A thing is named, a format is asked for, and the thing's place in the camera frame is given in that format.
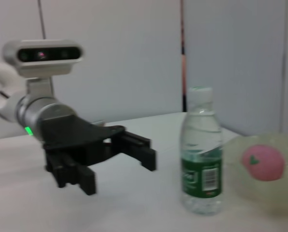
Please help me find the clear plastic water bottle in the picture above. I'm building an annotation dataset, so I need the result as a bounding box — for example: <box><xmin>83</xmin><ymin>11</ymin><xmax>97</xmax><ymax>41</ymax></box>
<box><xmin>180</xmin><ymin>86</ymin><xmax>224</xmax><ymax>216</ymax></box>

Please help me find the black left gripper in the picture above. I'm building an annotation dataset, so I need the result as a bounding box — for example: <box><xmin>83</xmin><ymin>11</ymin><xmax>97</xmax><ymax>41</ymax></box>
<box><xmin>40</xmin><ymin>115</ymin><xmax>158</xmax><ymax>196</ymax></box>

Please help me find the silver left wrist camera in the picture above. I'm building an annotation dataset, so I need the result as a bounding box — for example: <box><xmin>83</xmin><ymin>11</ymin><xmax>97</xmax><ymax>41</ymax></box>
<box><xmin>2</xmin><ymin>39</ymin><xmax>85</xmax><ymax>78</ymax></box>

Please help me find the green glass fruit plate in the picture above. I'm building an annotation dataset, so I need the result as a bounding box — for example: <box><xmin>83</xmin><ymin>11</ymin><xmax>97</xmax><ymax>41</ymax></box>
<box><xmin>222</xmin><ymin>132</ymin><xmax>288</xmax><ymax>216</ymax></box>

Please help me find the pink peach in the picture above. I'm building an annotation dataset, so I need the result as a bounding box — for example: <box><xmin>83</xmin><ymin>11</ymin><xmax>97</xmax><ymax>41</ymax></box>
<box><xmin>240</xmin><ymin>144</ymin><xmax>286</xmax><ymax>182</ymax></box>

